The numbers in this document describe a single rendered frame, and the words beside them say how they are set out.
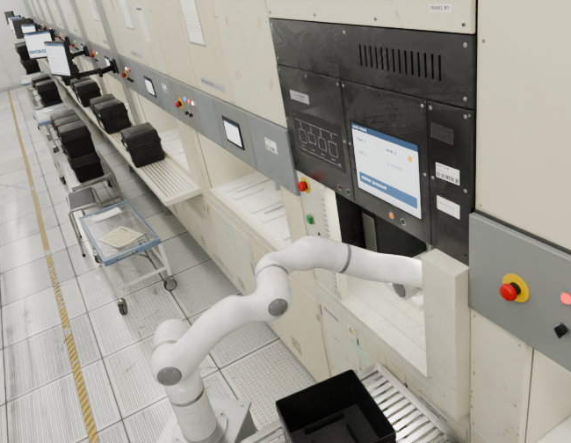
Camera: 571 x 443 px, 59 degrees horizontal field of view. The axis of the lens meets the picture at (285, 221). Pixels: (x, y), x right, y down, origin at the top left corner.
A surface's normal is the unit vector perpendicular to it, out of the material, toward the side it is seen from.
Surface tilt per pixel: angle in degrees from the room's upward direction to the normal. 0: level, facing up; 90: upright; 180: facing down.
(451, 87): 90
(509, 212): 90
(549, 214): 90
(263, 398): 0
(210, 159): 90
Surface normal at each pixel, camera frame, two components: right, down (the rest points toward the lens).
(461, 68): -0.86, 0.37
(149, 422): -0.17, -0.86
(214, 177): 0.47, 0.36
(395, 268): -0.45, -0.26
